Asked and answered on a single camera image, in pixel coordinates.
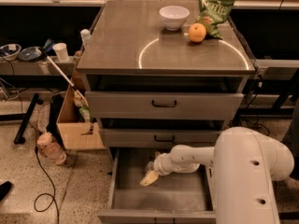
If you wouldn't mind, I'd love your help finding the top grey drawer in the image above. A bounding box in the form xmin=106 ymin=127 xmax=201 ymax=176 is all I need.
xmin=86 ymin=91 xmax=243 ymax=120

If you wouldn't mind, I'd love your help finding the white bottle beside cabinet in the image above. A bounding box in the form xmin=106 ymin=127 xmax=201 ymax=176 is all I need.
xmin=80 ymin=29 xmax=91 ymax=48

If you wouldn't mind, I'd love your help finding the white bowl on shelf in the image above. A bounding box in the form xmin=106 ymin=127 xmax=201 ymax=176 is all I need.
xmin=0 ymin=44 xmax=21 ymax=62

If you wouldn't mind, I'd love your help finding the grey metal drawer cabinet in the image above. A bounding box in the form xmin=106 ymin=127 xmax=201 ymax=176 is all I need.
xmin=76 ymin=0 xmax=256 ymax=224

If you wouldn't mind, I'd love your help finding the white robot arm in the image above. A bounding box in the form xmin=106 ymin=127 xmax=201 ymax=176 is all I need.
xmin=140 ymin=127 xmax=294 ymax=224

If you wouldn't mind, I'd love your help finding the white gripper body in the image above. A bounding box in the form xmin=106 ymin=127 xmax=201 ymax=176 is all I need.
xmin=153 ymin=153 xmax=172 ymax=175

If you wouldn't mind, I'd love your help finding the black stand leg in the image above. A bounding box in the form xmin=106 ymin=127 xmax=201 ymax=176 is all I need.
xmin=14 ymin=93 xmax=43 ymax=145

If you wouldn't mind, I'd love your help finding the blue plate on shelf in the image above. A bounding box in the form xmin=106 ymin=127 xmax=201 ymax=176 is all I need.
xmin=19 ymin=47 xmax=42 ymax=62

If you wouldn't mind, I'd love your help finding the black cable on floor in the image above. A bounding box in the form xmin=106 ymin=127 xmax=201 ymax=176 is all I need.
xmin=33 ymin=147 xmax=61 ymax=224

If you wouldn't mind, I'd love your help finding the white stick with black handle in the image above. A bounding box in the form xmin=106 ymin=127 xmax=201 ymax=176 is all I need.
xmin=38 ymin=47 xmax=89 ymax=107

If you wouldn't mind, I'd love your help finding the clear plastic water bottle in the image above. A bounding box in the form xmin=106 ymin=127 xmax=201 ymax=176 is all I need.
xmin=148 ymin=161 xmax=154 ymax=171

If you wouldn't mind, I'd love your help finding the white paper cup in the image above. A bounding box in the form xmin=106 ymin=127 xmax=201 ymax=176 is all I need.
xmin=53 ymin=43 xmax=69 ymax=62

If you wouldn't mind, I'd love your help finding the open bottom grey drawer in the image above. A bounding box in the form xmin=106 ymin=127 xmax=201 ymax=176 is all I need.
xmin=99 ymin=148 xmax=216 ymax=224

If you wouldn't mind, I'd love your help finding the cardboard box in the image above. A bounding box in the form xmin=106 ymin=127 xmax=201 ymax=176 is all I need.
xmin=57 ymin=87 xmax=105 ymax=150

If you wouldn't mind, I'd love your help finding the orange fruit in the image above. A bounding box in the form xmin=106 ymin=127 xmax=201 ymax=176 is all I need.
xmin=188 ymin=23 xmax=206 ymax=43

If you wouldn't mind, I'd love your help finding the middle grey drawer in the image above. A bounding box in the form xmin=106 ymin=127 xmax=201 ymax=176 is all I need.
xmin=100 ymin=129 xmax=221 ymax=148

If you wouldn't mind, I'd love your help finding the white ceramic bowl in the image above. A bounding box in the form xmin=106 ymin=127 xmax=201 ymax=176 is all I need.
xmin=159 ymin=6 xmax=190 ymax=31

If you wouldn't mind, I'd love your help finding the green chip bag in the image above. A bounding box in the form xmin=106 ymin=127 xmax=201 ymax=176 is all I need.
xmin=195 ymin=0 xmax=235 ymax=39

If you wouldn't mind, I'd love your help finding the black cables right side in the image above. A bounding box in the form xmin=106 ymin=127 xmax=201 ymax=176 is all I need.
xmin=236 ymin=112 xmax=271 ymax=137

